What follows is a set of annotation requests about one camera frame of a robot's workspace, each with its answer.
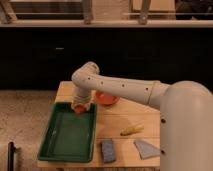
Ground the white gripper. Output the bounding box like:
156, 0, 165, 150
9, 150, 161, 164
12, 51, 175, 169
71, 88, 91, 109

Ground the red apple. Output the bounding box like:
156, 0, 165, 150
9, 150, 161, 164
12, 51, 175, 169
74, 104, 86, 113

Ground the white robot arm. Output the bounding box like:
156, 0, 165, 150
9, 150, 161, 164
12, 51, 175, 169
71, 62, 213, 171

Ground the green plastic tray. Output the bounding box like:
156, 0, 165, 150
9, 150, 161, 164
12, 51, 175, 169
38, 102, 97, 163

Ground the orange bowl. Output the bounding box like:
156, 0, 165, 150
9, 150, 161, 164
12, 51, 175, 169
95, 91, 119, 105

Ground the blue sponge rectangular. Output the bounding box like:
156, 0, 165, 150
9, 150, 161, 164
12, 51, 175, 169
101, 139, 116, 163

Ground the wooden table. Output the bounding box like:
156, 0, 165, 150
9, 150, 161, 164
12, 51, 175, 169
36, 80, 162, 169

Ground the blue-grey wedge cloth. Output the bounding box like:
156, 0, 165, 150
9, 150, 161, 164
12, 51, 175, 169
134, 139, 160, 160

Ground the black pole object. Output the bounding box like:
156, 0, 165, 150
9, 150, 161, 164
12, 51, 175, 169
7, 142, 16, 171

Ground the wooden railing frame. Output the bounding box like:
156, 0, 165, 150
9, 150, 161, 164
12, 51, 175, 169
0, 0, 213, 28

